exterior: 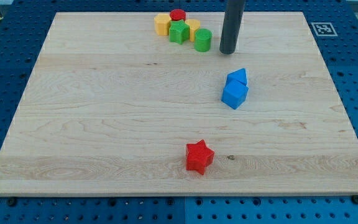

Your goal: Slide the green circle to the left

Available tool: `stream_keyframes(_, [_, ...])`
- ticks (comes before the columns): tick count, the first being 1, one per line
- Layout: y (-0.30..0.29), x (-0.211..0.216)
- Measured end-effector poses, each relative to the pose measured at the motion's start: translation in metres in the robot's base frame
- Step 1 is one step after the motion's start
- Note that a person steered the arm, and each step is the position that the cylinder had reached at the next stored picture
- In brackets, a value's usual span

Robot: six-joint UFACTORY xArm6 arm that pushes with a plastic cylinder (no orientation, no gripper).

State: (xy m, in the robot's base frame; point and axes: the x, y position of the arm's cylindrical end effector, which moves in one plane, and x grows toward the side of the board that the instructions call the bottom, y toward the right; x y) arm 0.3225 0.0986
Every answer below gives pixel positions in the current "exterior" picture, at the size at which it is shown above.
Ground red star block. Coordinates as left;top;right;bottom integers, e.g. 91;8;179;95
186;139;214;175

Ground blue cube block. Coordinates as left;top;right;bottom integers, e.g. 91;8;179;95
221;80;249;110

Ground light wooden board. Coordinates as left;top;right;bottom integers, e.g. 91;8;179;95
0;12;358;197

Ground blue triangle block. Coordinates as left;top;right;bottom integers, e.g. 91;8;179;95
226;68;247;86

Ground green cylinder block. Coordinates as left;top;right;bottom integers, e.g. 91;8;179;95
194;29;212;52

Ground green star block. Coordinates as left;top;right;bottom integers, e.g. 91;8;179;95
169;20;190;45

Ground yellow hexagon block right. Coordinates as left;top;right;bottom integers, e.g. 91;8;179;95
185;19;201;42

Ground yellow hexagon block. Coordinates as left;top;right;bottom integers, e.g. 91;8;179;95
185;19;201;42
154;13;172;36

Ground yellow hexagon block left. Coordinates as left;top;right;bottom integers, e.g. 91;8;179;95
154;13;172;36

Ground red cylinder block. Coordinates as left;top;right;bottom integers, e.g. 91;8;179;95
169;9;186;21

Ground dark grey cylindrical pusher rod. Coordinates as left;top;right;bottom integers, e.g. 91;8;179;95
219;0;246;55

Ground white fiducial marker tag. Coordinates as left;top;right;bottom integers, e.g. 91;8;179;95
311;22;337;37

